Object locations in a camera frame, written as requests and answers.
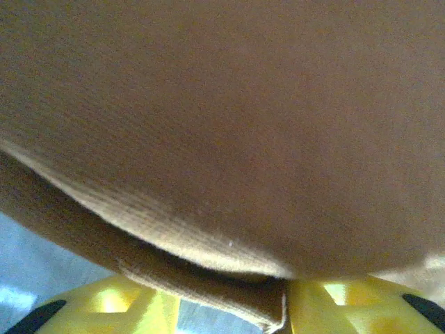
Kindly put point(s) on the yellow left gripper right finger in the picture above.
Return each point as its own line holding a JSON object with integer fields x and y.
{"x": 365, "y": 309}

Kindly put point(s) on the grey marbled table cover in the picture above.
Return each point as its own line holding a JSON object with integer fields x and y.
{"x": 28, "y": 250}

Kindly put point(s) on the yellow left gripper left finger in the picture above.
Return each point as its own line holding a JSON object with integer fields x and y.
{"x": 104, "y": 309}

